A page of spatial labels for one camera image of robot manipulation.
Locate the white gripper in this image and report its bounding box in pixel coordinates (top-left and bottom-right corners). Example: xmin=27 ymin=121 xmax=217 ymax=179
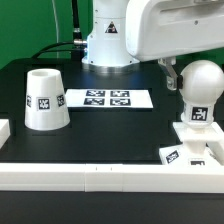
xmin=125 ymin=0 xmax=224 ymax=90

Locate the white lamp bulb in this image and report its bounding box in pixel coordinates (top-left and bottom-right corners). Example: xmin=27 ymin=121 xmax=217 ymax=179
xmin=180 ymin=60 xmax=224 ymax=128

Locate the white lamp base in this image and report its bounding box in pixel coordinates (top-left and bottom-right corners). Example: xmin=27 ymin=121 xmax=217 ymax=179
xmin=159 ymin=122 xmax=224 ymax=167

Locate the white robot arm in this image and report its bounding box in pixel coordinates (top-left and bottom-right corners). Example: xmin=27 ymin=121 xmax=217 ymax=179
xmin=82 ymin=0 xmax=224 ymax=90

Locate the white lamp shade cone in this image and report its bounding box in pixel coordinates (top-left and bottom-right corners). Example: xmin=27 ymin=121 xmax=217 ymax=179
xmin=25 ymin=68 xmax=70 ymax=131

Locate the white marker tag sheet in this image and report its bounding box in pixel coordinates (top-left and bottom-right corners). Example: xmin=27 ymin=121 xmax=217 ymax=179
xmin=66 ymin=89 xmax=153 ymax=109

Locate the white front fence bar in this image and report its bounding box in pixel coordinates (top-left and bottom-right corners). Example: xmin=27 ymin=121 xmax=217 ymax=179
xmin=0 ymin=163 xmax=224 ymax=193

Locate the white left fence block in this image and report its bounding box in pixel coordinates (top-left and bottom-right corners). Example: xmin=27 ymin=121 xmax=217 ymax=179
xmin=0 ymin=119 xmax=10 ymax=149

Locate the black cable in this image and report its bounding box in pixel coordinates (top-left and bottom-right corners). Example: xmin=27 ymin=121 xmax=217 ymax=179
xmin=31 ymin=0 xmax=88 ymax=59

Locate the grey thin cable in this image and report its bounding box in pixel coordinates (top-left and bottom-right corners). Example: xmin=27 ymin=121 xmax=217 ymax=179
xmin=51 ymin=0 xmax=62 ymax=59

